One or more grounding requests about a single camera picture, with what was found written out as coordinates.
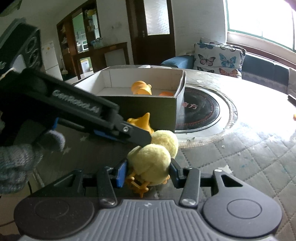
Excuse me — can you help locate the orange rubber duck toy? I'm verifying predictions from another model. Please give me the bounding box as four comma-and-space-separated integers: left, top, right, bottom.
124, 112, 171, 198

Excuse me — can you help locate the yellow plush chick toy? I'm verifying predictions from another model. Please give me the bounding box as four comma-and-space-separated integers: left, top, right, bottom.
127, 130, 179, 187

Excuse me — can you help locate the grey knit gloved hand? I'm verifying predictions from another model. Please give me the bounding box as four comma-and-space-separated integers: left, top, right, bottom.
1, 130, 66, 195

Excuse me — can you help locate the black cardboard box white inside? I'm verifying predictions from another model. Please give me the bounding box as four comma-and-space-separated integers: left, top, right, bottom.
74, 65, 186, 132

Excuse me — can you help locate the white refrigerator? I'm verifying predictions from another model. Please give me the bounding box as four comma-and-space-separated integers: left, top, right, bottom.
41, 41, 63, 80

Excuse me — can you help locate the round black induction cooker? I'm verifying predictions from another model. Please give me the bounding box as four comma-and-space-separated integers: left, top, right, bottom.
175, 86, 238, 139

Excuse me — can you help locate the dark wooden shelf cabinet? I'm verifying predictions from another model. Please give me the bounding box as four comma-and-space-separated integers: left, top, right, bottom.
57, 1, 101, 80

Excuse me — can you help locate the dark wooden console table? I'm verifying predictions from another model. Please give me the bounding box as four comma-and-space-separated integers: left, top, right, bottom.
72, 42, 130, 80

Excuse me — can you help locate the butterfly print cushion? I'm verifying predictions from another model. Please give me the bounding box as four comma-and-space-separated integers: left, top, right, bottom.
193, 38, 246, 79

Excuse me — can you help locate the dark wooden door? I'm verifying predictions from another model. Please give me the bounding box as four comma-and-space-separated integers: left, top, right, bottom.
126, 0, 176, 65

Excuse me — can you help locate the black remote control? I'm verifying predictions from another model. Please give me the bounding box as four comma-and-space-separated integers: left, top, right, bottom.
287, 94, 296, 106

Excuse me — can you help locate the blue sofa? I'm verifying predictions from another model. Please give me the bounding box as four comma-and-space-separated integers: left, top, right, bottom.
162, 53, 295, 96

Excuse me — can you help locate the window with green frame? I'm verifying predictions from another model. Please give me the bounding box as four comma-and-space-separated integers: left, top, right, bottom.
226, 0, 295, 51

